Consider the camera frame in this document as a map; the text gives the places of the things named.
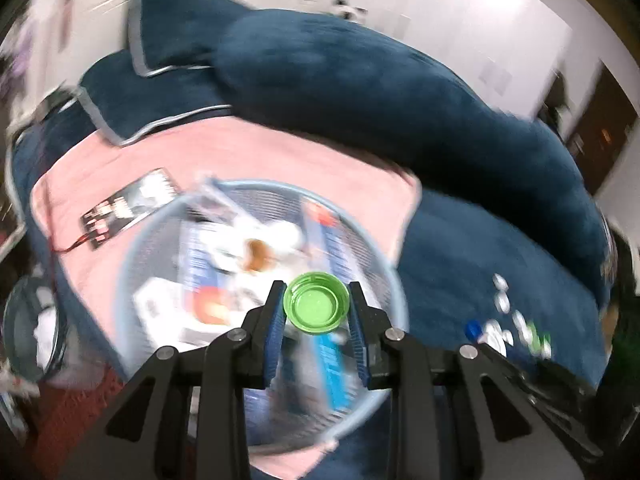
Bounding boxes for pink blanket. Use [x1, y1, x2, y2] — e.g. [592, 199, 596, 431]
[30, 110, 423, 466]

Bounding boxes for red rug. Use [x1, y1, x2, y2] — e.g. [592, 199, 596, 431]
[20, 375, 131, 480]

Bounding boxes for small white box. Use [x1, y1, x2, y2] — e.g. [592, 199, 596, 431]
[132, 280, 183, 333]

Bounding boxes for green bottle cap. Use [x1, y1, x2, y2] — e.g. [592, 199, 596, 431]
[283, 271, 351, 336]

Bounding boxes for cluster of plastic bottle caps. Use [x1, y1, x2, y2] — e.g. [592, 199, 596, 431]
[465, 272, 556, 361]

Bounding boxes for red cable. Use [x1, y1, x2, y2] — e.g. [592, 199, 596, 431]
[42, 175, 96, 256]

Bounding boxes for dark hanging clothes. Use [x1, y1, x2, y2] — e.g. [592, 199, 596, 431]
[537, 72, 576, 126]

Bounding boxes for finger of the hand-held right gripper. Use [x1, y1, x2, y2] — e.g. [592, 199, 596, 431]
[520, 364, 608, 461]

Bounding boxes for black printed card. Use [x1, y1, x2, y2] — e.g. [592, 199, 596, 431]
[80, 167, 181, 251]

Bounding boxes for white wardrobe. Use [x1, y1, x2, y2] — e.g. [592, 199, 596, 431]
[345, 0, 601, 126]

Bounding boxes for dark blue body pillow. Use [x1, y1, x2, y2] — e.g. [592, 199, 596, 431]
[212, 7, 613, 301]

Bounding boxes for blue mesh basket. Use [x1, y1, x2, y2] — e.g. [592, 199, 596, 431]
[114, 180, 408, 448]

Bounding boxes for brown door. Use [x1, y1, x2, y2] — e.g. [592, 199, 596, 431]
[565, 65, 640, 196]

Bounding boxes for dark blue grey-piped pillow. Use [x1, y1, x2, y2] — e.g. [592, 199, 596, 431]
[125, 0, 251, 78]
[77, 52, 236, 146]

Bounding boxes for round wastebasket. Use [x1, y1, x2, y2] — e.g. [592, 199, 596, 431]
[2, 275, 66, 386]

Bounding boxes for panda plush toy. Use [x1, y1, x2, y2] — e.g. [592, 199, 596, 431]
[335, 0, 368, 21]

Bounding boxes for brown round lid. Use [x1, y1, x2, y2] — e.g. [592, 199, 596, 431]
[242, 240, 273, 273]

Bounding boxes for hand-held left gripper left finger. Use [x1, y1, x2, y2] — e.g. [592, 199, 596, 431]
[47, 280, 288, 480]

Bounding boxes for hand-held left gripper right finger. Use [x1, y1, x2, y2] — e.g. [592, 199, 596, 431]
[347, 281, 588, 480]

